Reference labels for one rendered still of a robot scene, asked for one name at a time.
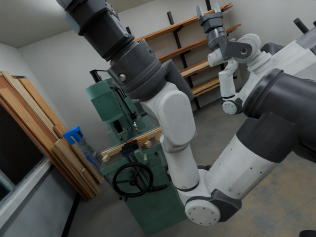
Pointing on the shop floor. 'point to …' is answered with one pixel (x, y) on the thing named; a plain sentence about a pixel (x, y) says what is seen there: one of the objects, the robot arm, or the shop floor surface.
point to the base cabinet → (155, 202)
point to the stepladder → (87, 151)
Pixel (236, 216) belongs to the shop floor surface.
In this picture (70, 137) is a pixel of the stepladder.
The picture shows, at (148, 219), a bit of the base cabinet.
